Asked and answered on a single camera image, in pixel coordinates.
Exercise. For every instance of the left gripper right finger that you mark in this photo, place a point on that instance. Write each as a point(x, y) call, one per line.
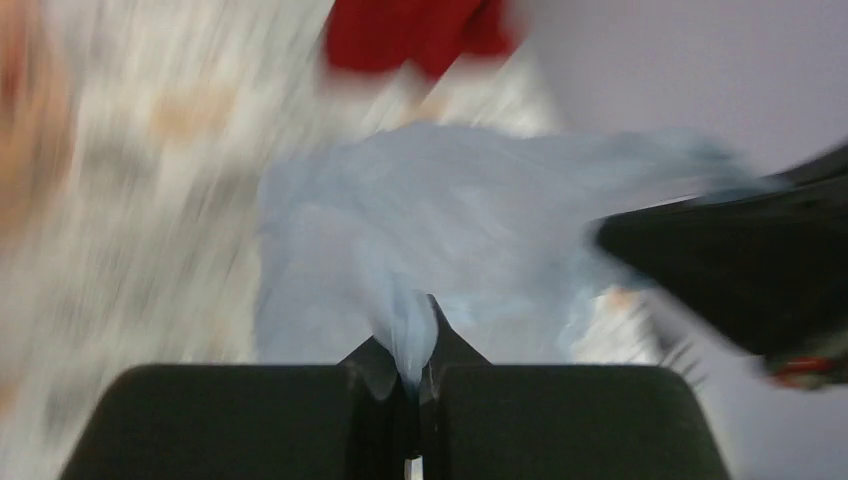
point(559, 422)

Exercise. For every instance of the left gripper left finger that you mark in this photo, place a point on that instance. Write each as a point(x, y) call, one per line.
point(245, 422)

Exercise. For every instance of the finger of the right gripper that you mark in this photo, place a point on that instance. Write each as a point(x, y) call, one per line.
point(768, 272)

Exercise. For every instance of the light blue trash bag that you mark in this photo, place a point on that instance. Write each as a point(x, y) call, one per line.
point(497, 228)

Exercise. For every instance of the orange plastic trash bin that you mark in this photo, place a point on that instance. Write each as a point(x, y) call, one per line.
point(37, 114)

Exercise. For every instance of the floral patterned table mat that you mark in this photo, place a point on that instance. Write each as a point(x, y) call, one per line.
point(150, 249)

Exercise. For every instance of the red crumpled cloth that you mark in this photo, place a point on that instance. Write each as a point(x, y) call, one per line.
point(376, 37)

